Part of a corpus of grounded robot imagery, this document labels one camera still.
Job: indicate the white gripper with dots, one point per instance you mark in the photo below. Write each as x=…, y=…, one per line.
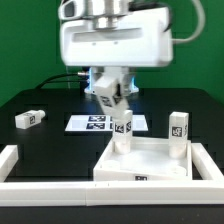
x=101, y=33

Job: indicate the white square tabletop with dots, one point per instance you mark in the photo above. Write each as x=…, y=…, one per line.
x=148, y=160

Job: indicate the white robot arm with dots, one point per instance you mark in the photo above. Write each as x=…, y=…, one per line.
x=123, y=75

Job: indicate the white marker tag sheet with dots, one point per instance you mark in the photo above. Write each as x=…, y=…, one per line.
x=89, y=123

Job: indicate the white U-shaped obstacle fence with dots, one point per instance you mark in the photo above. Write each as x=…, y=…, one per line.
x=208, y=190

